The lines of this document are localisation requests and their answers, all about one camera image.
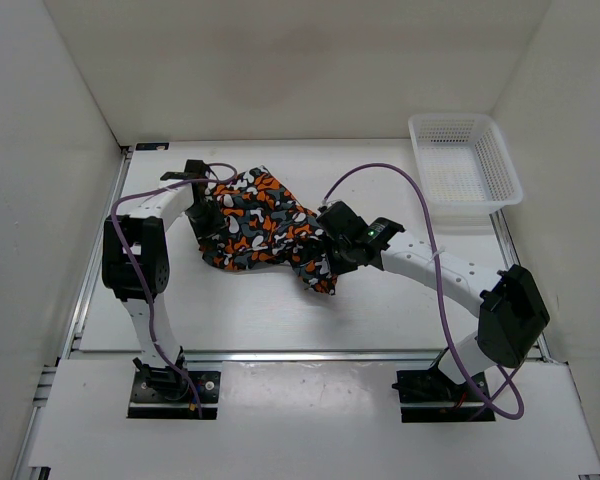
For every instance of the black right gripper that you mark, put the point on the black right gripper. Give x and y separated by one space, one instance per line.
338 267

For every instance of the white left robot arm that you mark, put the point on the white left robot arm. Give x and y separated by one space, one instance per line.
135 266

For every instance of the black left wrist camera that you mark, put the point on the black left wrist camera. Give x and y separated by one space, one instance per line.
193 170

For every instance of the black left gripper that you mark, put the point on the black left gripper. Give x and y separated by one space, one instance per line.
217 226

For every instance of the white plastic basket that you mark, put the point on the white plastic basket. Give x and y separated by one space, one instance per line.
464 165

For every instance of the orange camouflage shorts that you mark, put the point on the orange camouflage shorts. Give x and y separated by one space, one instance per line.
266 224

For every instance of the aluminium table frame rail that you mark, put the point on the aluminium table frame rail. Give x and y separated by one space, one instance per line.
307 389

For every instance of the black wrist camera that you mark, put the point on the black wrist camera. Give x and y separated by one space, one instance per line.
193 170
340 223

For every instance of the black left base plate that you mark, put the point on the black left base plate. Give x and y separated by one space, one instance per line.
147 403

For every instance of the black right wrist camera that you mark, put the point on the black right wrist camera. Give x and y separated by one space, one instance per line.
340 223

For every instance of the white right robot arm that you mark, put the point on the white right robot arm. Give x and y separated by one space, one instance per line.
509 308

